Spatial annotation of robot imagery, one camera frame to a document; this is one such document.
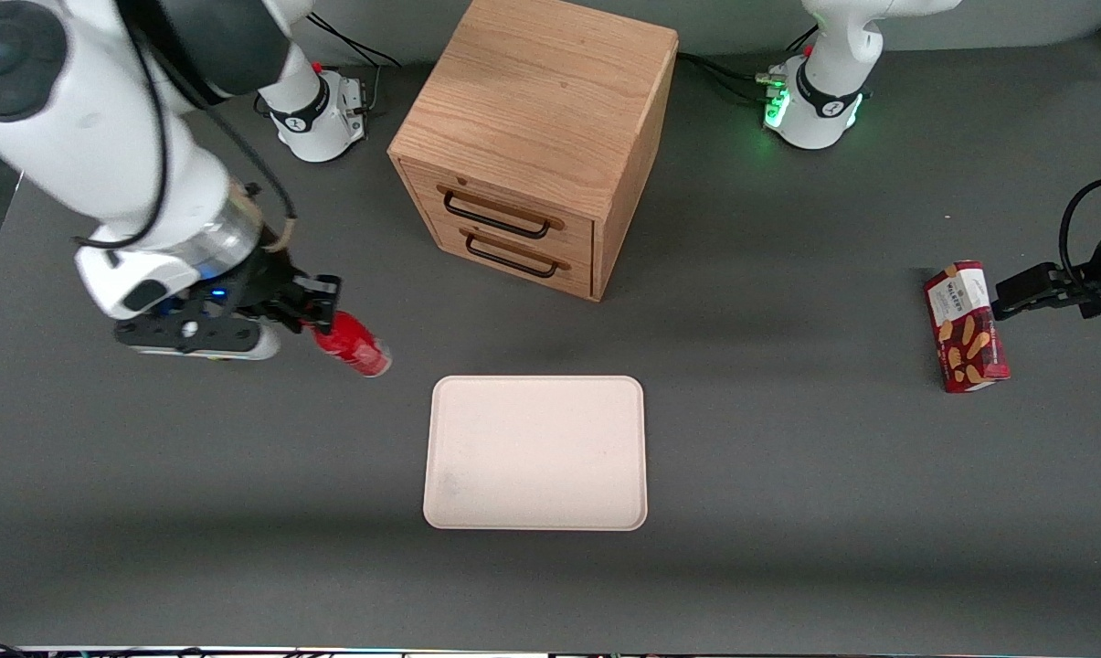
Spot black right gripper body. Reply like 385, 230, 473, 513
194, 249, 306, 326

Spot red coke bottle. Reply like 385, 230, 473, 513
311, 310, 394, 379

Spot cream plastic tray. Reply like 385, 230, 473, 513
422, 375, 650, 532

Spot red shortbread cookie box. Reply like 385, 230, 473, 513
923, 260, 1011, 395

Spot wooden drawer cabinet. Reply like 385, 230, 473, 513
387, 0, 680, 303

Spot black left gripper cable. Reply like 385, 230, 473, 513
1060, 176, 1101, 286

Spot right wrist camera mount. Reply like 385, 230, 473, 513
114, 311, 283, 363

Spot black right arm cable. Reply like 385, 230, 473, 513
73, 0, 297, 253

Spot wooden drawer with black handle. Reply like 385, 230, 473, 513
422, 212, 597, 302
400, 161, 597, 266

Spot black right arm base cables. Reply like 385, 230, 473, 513
311, 13, 407, 118

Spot black arm base cables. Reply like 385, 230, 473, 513
677, 26, 820, 107
311, 13, 407, 118

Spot black left arm base cables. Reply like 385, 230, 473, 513
677, 26, 820, 107

